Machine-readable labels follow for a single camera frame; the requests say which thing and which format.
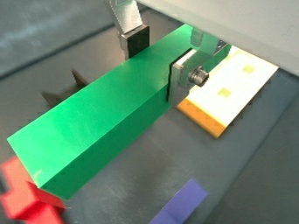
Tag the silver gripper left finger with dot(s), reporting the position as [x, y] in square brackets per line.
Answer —
[133, 31]

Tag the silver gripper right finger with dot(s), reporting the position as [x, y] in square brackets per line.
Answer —
[190, 69]

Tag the green rectangular bar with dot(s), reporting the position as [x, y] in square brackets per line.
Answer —
[72, 141]

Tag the yellow slotted board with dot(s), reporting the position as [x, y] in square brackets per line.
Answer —
[237, 78]

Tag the purple cross-shaped block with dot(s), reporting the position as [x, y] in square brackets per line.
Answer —
[179, 208]

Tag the red cross-shaped block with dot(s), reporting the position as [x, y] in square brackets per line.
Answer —
[27, 203]

